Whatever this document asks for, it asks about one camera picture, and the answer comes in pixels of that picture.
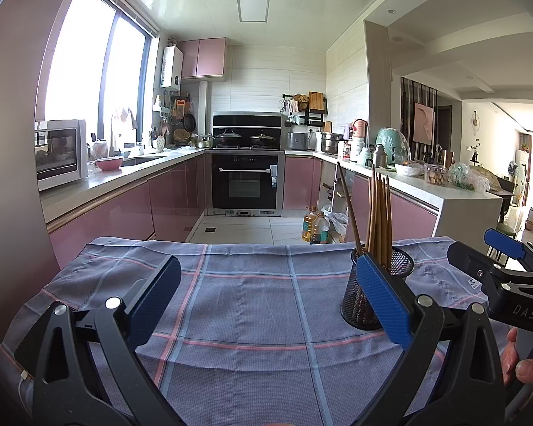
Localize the white bowl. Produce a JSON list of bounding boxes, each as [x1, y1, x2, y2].
[[394, 162, 424, 178]]

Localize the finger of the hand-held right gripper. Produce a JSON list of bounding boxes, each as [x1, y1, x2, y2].
[[447, 241, 533, 296], [484, 228, 533, 272]]

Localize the black wok with lid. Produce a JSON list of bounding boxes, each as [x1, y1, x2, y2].
[[213, 129, 243, 148]]

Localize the pink wall picture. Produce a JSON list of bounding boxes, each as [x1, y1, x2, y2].
[[414, 102, 435, 146]]

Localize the kitchen window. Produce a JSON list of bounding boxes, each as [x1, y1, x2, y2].
[[40, 0, 154, 148]]

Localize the red-patterned wooden chopstick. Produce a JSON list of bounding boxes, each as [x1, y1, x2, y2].
[[336, 162, 365, 258]]

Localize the pink wall cabinet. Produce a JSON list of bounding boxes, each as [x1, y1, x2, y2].
[[179, 38, 228, 81]]

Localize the blue-grey checked tablecloth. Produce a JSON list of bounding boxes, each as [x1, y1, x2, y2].
[[0, 236, 516, 426]]

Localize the mint green appliance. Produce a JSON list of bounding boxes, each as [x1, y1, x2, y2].
[[375, 127, 412, 166]]

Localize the yellow oil bottle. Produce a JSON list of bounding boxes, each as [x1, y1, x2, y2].
[[302, 206, 319, 243]]

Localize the white countertop oven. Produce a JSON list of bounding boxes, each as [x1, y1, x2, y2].
[[34, 119, 88, 192]]

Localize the dark oil bottle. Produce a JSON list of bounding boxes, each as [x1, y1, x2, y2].
[[310, 211, 332, 245]]

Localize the steel stock pot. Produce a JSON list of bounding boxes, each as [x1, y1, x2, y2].
[[321, 132, 344, 155]]

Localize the clear plastic food container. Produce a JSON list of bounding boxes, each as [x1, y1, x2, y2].
[[424, 164, 449, 186]]

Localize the black range hood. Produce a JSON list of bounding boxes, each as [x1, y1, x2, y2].
[[212, 112, 284, 150]]

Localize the green stool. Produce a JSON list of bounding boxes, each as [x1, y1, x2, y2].
[[493, 223, 517, 249]]

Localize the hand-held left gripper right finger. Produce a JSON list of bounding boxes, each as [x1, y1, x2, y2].
[[354, 252, 508, 426]]

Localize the black built-in oven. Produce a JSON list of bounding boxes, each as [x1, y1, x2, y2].
[[210, 150, 286, 217]]

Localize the ceiling light panel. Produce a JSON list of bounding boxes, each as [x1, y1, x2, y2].
[[236, 0, 273, 23]]

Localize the black mesh utensil holder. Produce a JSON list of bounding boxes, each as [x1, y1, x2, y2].
[[340, 246, 415, 331]]

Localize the black wall rack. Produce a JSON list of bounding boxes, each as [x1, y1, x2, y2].
[[281, 93, 330, 130]]

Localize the bunch of wooden chopsticks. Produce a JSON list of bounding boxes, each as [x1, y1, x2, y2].
[[364, 166, 394, 271]]

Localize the white water heater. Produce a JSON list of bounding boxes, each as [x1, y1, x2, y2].
[[160, 47, 184, 89]]

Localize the pink base cabinet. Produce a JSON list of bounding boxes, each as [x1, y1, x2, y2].
[[47, 154, 206, 258], [283, 155, 440, 242]]

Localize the clear plastic bag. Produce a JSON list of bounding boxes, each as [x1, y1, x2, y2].
[[448, 162, 490, 192]]

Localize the black pan with glass lid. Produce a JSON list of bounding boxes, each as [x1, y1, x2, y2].
[[250, 130, 277, 148]]

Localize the pink bowl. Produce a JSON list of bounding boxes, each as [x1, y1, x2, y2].
[[95, 156, 125, 172]]

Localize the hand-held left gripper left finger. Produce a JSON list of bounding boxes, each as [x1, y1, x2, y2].
[[13, 255, 182, 426]]

